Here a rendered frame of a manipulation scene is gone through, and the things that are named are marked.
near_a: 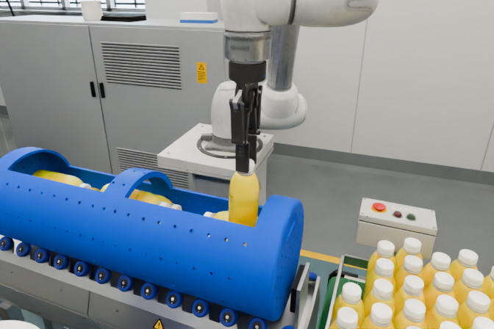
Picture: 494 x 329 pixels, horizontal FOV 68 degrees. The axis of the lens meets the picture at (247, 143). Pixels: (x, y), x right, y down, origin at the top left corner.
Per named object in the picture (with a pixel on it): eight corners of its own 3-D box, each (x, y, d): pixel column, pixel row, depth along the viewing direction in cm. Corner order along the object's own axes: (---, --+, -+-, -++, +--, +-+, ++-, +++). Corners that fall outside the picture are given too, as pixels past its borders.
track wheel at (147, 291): (146, 279, 98) (142, 279, 96) (160, 283, 96) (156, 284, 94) (141, 297, 97) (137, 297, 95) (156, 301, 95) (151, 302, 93)
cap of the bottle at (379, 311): (387, 327, 71) (389, 320, 70) (367, 317, 73) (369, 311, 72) (393, 314, 74) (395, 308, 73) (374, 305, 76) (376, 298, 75)
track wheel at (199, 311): (196, 294, 93) (192, 295, 91) (212, 299, 91) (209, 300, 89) (192, 313, 92) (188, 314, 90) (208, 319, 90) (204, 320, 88)
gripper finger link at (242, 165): (250, 142, 77) (248, 143, 77) (249, 172, 80) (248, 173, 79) (237, 139, 78) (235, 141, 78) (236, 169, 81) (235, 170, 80)
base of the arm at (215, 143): (208, 133, 172) (207, 121, 170) (254, 137, 168) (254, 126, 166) (194, 149, 156) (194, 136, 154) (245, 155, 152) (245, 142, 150)
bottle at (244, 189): (247, 222, 94) (251, 158, 87) (262, 238, 89) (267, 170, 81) (222, 230, 91) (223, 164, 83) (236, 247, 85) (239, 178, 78)
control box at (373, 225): (358, 224, 116) (362, 196, 112) (428, 239, 109) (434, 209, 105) (354, 243, 107) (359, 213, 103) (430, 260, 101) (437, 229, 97)
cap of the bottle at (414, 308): (427, 320, 73) (429, 313, 72) (407, 319, 73) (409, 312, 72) (420, 304, 76) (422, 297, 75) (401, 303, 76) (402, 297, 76)
